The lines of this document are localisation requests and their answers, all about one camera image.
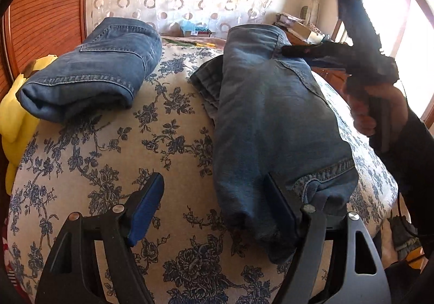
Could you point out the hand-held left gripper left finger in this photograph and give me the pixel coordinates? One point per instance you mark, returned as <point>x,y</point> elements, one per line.
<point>145,209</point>

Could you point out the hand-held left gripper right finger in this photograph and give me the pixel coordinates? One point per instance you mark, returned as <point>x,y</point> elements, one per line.
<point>278,209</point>

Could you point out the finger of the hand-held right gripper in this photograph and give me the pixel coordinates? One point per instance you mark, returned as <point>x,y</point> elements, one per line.
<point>305,51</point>

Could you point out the light blue denim pants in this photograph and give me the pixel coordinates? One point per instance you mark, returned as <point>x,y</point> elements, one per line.
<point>271,120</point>

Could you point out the person's right hand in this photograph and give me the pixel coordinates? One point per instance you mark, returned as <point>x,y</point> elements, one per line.
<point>395,103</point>

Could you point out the flat cardboard box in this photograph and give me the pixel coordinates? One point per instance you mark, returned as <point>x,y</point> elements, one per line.
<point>305,34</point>

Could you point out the wooden cabinet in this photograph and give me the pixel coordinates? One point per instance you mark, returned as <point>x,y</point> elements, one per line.
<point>332,75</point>

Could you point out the stack of papers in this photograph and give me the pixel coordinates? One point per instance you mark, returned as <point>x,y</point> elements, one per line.
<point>288,19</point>

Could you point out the window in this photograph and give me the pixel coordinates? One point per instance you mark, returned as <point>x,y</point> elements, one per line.
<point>383,2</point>

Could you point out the white blue floral bed sheet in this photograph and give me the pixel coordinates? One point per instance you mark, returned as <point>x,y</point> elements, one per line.
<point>118,154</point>

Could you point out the small cardboard box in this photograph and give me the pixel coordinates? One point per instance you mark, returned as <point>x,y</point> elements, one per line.
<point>200,33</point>

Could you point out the pink floral blanket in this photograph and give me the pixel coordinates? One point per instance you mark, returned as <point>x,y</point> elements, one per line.
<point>190,42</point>

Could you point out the dark grey bag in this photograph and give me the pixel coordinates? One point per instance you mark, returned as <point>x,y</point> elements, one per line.
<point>403,239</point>

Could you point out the red patterned cloth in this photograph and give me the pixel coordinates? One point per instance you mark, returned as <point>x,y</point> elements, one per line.
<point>10,270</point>

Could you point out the folded dark blue jeans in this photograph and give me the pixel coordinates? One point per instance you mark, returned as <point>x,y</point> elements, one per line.
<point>95,66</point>

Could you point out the yellow cloth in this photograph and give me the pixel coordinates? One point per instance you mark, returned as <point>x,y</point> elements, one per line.
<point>13,120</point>

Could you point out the wooden headboard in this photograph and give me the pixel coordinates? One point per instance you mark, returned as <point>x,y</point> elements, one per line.
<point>44,19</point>

